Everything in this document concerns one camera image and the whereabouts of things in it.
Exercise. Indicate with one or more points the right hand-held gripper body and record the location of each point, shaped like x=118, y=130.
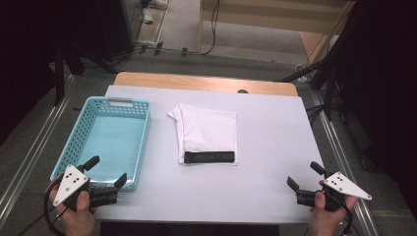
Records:
x=342, y=185

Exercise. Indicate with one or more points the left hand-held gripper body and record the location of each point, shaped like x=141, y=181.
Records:
x=70, y=183

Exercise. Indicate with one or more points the person's left hand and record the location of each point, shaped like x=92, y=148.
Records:
x=77, y=223

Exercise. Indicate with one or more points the person's right hand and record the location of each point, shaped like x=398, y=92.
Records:
x=324, y=223

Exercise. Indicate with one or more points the light blue plastic basket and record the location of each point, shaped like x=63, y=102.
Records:
x=111, y=144

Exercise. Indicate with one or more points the white table cover sheet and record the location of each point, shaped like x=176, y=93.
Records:
x=268, y=147

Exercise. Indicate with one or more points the black tripod stand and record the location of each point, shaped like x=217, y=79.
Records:
x=327, y=82

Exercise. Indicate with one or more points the folded white garment, black band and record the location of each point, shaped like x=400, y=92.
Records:
x=206, y=131

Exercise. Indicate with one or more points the black curtain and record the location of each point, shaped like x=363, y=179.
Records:
x=387, y=82
x=29, y=49

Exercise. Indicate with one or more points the wooden table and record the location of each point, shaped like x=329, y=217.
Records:
x=196, y=81

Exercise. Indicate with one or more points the light wooden furniture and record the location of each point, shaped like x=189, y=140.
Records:
x=262, y=16

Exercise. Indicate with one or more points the metal floor rail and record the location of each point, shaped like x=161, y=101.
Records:
x=341, y=154
x=36, y=144

